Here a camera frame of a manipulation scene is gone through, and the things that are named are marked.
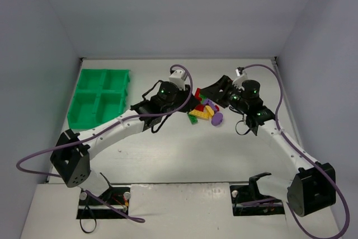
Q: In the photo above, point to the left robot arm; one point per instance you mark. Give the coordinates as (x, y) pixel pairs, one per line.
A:
(75, 151)

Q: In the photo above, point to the red lego block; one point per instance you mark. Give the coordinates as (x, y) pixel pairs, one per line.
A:
(197, 93)

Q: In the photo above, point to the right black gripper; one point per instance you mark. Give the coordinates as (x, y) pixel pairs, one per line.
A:
(222, 89)

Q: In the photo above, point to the purple curved lego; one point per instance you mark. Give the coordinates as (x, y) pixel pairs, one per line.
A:
(207, 102)

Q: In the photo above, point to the yellow curved lego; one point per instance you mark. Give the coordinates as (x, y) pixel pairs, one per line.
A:
(210, 111)

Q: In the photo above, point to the long yellow lego plate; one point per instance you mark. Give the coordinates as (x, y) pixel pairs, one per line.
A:
(200, 114)

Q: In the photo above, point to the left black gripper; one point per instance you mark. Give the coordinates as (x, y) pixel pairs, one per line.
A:
(189, 97)

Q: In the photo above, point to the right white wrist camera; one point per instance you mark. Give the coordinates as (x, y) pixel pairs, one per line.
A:
(241, 76)

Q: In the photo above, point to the green four-compartment bin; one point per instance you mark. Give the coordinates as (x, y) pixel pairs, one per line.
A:
(99, 97)

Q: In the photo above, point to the red lego brick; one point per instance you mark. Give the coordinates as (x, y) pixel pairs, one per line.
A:
(200, 107)

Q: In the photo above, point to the green curved lego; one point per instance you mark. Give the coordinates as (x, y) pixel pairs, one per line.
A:
(200, 97)

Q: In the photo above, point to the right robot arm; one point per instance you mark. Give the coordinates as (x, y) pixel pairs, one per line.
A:
(307, 187)

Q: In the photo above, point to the large purple rounded lego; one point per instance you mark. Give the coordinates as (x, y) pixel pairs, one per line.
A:
(217, 119)

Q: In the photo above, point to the green lego brick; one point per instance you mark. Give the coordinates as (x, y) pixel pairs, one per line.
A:
(193, 120)

